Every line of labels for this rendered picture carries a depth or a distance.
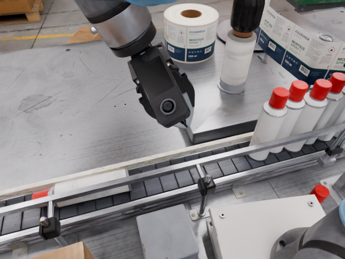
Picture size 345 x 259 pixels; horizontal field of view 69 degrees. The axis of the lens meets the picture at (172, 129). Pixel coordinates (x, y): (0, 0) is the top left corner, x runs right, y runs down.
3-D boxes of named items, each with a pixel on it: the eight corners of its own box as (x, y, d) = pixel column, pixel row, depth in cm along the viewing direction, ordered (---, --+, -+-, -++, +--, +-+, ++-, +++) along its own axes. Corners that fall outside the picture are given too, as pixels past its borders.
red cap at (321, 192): (319, 205, 61) (325, 199, 59) (306, 196, 63) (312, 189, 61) (326, 197, 63) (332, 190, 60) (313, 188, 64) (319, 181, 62)
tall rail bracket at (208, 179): (198, 190, 64) (204, 150, 52) (209, 217, 59) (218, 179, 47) (186, 193, 63) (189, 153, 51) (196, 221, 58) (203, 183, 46)
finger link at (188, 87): (198, 98, 46) (180, 61, 40) (201, 103, 45) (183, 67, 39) (176, 111, 47) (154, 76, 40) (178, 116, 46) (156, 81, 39)
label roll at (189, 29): (176, 68, 94) (176, 30, 83) (157, 43, 106) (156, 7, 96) (223, 57, 99) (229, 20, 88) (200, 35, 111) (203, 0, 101)
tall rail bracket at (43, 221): (76, 224, 58) (52, 186, 46) (78, 256, 53) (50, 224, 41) (62, 228, 57) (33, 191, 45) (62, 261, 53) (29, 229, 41)
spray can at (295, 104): (270, 136, 70) (296, 74, 55) (286, 148, 67) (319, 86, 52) (257, 145, 68) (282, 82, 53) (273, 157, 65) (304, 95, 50)
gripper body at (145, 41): (176, 66, 47) (146, 7, 39) (191, 92, 41) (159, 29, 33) (141, 86, 48) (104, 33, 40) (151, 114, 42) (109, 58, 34)
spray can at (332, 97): (298, 129, 72) (331, 67, 57) (317, 137, 70) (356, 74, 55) (291, 140, 69) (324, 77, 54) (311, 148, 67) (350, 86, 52)
